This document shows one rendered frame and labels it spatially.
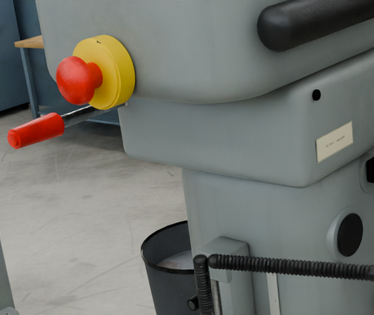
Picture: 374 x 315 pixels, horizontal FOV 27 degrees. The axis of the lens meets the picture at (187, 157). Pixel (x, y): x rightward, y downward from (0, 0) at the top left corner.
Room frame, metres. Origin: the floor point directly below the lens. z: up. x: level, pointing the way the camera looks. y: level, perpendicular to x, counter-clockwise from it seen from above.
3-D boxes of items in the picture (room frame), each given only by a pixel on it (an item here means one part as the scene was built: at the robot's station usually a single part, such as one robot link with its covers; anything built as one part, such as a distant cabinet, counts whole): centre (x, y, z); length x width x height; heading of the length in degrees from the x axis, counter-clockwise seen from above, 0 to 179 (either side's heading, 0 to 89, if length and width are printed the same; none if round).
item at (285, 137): (0.84, -0.13, 1.68); 0.34 x 0.24 x 0.10; 136
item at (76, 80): (0.63, 0.08, 1.76); 0.04 x 0.03 x 0.04; 46
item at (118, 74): (0.65, 0.06, 1.76); 0.06 x 0.02 x 0.06; 46
